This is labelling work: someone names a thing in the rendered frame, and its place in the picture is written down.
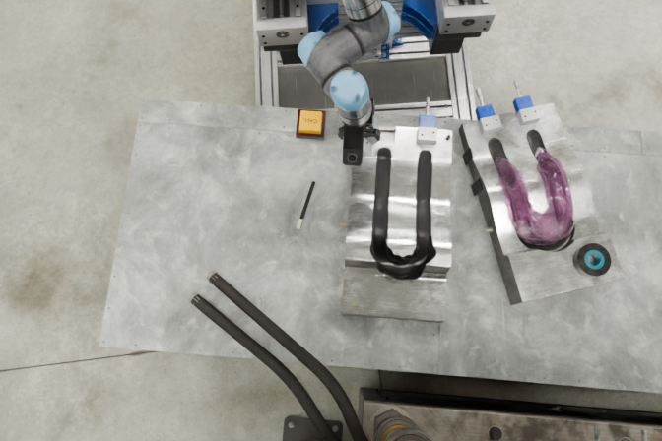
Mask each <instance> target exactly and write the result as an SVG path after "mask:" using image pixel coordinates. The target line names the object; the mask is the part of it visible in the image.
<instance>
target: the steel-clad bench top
mask: <svg viewBox="0 0 662 441"><path fill-rule="evenodd" d="M299 109H300V108H284V107H270V106H254V105H239V104H223V103H208V102H193V101H177V100H162V99H146V98H141V104H140V110H139V116H138V122H137V127H136V133H135V139H134V145H133V151H132V157H131V161H130V167H129V173H128V179H127V185H126V190H125V196H124V202H123V208H122V214H121V219H120V225H119V230H118V236H117V242H116V248H115V253H114V259H113V265H112V271H111V277H110V282H109V288H108V294H107V300H106V306H105V310H104V316H103V322H102V328H101V334H100V339H99V347H119V348H131V349H142V350H154V351H166V352H178V353H190V354H202V355H213V356H225V357H237V358H249V359H258V358H257V357H256V356H254V355H253V354H252V353H251V352H250V351H248V350H247V349H246V348H245V347H244V346H242V345H241V344H240V343H238V342H237V341H236V340H235V339H234V338H232V337H231V336H230V335H229V334H228V333H226V332H225V331H224V330H223V329H222V328H220V327H219V326H218V325H217V324H216V323H214V322H213V321H212V320H211V319H210V318H208V317H207V316H206V315H205V314H204V313H202V312H201V311H200V310H199V309H198V308H196V307H195V306H194V305H193V304H192V303H191V302H189V301H188V298H189V296H190V295H191V294H192V293H193V292H197V293H198V294H200V295H201V296H202V297H203V298H204V299H206V300H207V301H208V302H209V303H211V304H212V305H213V306H214V307H215V308H217V309H218V310H219V311H220V312H222V313H223V314H224V315H225V316H226V317H228V318H229V319H230V320H231V321H232V322H234V323H235V324H236V325H237V326H239V327H240V328H241V329H242V330H243V331H244V332H245V333H246V334H247V335H249V336H250V337H251V338H252V339H253V340H255V341H256V342H258V343H259V344H261V345H262V346H263V347H264V348H266V349H267V350H268V351H269V352H271V353H272V354H273V355H274V356H275V357H277V358H278V359H279V360H280V361H285V362H296V363H301V362H300V361H299V360H298V359H297V358H296V357H294V356H293V355H292V354H291V353H290V352H289V351H288V350H286V349H285V348H284V347H283V346H282V345H281V344H279V343H278V342H277V341H276V340H275V339H274V338H273V337H272V336H270V335H269V334H268V333H267V332H266V331H265V330H264V329H262V328H261V327H260V326H259V325H258V324H257V323H256V322H254V321H253V320H252V319H251V318H250V317H249V316H248V315H247V314H245V313H244V312H243V311H242V310H241V309H240V308H239V307H237V306H236V305H235V304H234V303H233V302H232V301H231V300H229V299H228V298H227V297H226V296H225V295H224V294H223V293H222V292H220V291H219V290H218V289H217V288H216V287H215V286H214V285H212V284H211V283H210V282H209V281H208V280H207V275H208V274H209V273H210V272H211V271H215V272H216V273H218V274H219V275H220V276H221V277H222V278H223V279H225V280H226V281H227V282H228V283H229V284H231V285H232V286H233V287H234V288H235V289H236V290H237V291H239V292H240V293H241V294H242V295H243V296H244V297H246V298H247V299H248V300H249V301H250V302H251V303H253V304H254V305H255V306H256V307H257V308H258V309H259V310H261V311H262V312H263V313H264V314H265V315H266V316H268V317H269V318H270V319H271V320H272V321H273V322H275V323H276V324H277V325H278V326H279V327H280V328H281V329H283V330H284V331H285V332H286V333H287V334H288V335H290V336H291V337H292V338H293V339H294V340H295V341H296V342H298V343H299V344H300V345H301V346H302V347H304V348H305V349H306V350H307V351H308V352H309V353H311V354H312V355H313V356H314V357H315V358H316V359H317V360H319V361H320V362H321V363H322V364H323V365H332V366H344V367H356V368H367V369H379V370H391V371H403V372H415V373H427V374H438V375H450V376H462V377H474V378H485V379H497V380H508V381H520V382H532V383H544V384H556V385H567V386H579V387H591V388H603V389H615V390H627V391H638V392H650V393H662V132H653V131H637V130H623V129H607V128H591V127H576V126H562V127H563V132H564V135H565V137H566V140H567V142H568V143H569V145H570V147H571V148H572V150H573V151H574V153H575V154H576V156H577V157H578V159H579V160H580V162H581V164H582V166H583V168H584V170H585V173H586V176H587V180H588V184H589V188H590V193H591V197H592V202H593V206H594V210H595V214H596V218H597V221H598V223H599V226H600V228H601V231H602V232H609V233H610V236H611V239H612V242H613V245H614V248H615V250H616V253H617V256H618V259H619V262H620V265H621V268H622V270H623V273H624V276H625V278H624V279H622V280H618V281H615V282H611V283H605V284H600V285H596V286H592V287H588V288H584V289H580V290H575V291H571V292H567V293H562V294H558V295H554V296H549V297H545V298H541V299H536V300H532V301H528V302H523V303H519V304H515V305H510V302H509V299H508V295H507V292H506V289H505V285H504V282H503V278H502V275H501V272H500V268H499V265H498V262H497V256H496V253H495V249H494V247H493V244H492V240H491V237H490V233H489V232H487V233H485V228H488V227H487V223H486V220H485V217H484V213H483V210H482V207H481V203H480V200H479V196H478V194H477V195H476V196H474V194H473V190H472V187H471V186H472V185H473V184H474V180H473V176H472V173H471V170H470V166H469V163H468V164H467V165H465V162H464V159H463V155H464V154H465V150H464V147H463V144H462V140H461V137H460V134H459V128H460V126H461V124H462V123H465V122H469V121H474V120H469V119H453V118H438V117H436V118H435V128H437V129H444V130H452V162H451V184H450V221H451V237H452V255H451V268H450V269H449V271H448V272H447V275H446V296H445V322H442V323H436V322H425V321H412V320H400V319H387V318H375V317H363V316H350V315H342V313H341V312H342V298H343V285H344V272H345V253H346V239H347V229H346V228H344V227H340V223H345V222H348V215H349V204H350V191H351V177H352V166H351V165H344V164H343V140H341V139H340V138H339V137H338V129H339V128H340V127H342V126H344V123H343V120H342V119H341V117H340V115H339V112H338V111H331V110H322V111H326V123H325V135H324V140H318V139H304V138H297V137H296V129H297V120H298V110H299ZM312 181H314V182H315V185H314V188H313V191H312V194H311V197H310V200H309V203H308V206H307V209H306V212H305V215H304V218H303V221H302V224H301V227H300V229H297V225H298V221H299V218H300V215H301V212H302V209H303V206H304V203H305V200H306V197H307V194H308V191H309V188H310V185H311V183H312ZM438 336H439V340H438ZM437 365H438V369H437Z"/></svg>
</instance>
